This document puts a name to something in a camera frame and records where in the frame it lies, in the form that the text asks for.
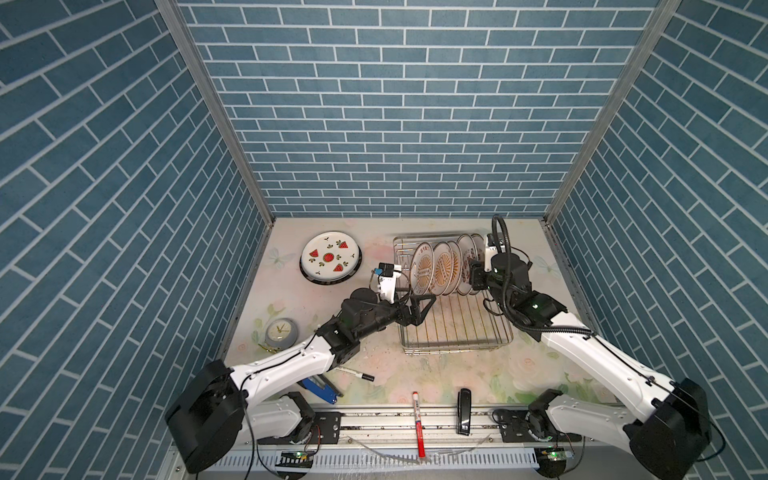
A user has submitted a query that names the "aluminium corner post right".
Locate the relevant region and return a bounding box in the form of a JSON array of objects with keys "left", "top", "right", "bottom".
[{"left": 543, "top": 0, "right": 681, "bottom": 226}]

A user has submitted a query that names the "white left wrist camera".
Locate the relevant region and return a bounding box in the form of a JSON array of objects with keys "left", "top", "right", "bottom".
[{"left": 373, "top": 262, "right": 403, "bottom": 304}]

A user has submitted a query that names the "aluminium corner post left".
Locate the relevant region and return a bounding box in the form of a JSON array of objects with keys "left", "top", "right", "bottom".
[{"left": 155, "top": 0, "right": 275, "bottom": 228}]

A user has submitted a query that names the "white cable comb strip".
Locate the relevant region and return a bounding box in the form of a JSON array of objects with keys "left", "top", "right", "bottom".
[{"left": 187, "top": 449, "right": 540, "bottom": 472}]

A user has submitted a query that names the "metal wire dish rack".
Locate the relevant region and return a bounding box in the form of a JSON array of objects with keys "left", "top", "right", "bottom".
[{"left": 393, "top": 232, "right": 513, "bottom": 355}]

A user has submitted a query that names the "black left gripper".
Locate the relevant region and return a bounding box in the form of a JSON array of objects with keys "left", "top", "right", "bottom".
[{"left": 354, "top": 286, "right": 435, "bottom": 342}]

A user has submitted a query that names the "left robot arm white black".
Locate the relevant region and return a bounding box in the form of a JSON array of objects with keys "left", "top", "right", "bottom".
[{"left": 165, "top": 288, "right": 436, "bottom": 474}]

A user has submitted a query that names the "small white desk clock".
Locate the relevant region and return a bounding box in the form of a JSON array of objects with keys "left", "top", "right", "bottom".
[{"left": 264, "top": 318, "right": 299, "bottom": 351}]

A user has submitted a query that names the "black rectangular remote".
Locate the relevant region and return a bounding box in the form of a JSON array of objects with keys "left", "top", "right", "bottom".
[{"left": 456, "top": 388, "right": 472, "bottom": 436}]

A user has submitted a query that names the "black white marker pen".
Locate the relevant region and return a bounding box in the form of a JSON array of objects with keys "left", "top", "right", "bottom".
[{"left": 337, "top": 367, "right": 375, "bottom": 382}]

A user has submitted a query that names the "red rim white plate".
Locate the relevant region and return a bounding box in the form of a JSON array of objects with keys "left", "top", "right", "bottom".
[{"left": 457, "top": 234, "right": 478, "bottom": 295}]

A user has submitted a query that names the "red white pen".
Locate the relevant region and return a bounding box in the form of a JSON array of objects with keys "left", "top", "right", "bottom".
[{"left": 412, "top": 391, "right": 426, "bottom": 460}]

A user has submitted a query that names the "blue stapler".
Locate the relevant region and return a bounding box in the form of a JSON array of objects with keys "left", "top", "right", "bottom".
[{"left": 299, "top": 375, "right": 343, "bottom": 404}]

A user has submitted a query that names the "watermelon print plate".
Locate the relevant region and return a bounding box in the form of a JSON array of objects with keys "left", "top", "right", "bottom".
[{"left": 300, "top": 231, "right": 362, "bottom": 262}]

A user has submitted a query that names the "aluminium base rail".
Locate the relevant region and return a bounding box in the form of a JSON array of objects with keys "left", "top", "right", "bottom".
[{"left": 202, "top": 396, "right": 636, "bottom": 455}]

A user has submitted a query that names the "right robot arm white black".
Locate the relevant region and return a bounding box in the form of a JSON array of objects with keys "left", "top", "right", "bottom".
[{"left": 467, "top": 252, "right": 717, "bottom": 479}]

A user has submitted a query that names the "sunburst red text plate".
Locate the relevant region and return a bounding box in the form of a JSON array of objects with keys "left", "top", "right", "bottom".
[{"left": 410, "top": 242, "right": 434, "bottom": 295}]

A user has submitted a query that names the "aluminium corner post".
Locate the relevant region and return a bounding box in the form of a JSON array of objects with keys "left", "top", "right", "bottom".
[
  {"left": 155, "top": 0, "right": 275, "bottom": 228},
  {"left": 543, "top": 0, "right": 681, "bottom": 226}
]

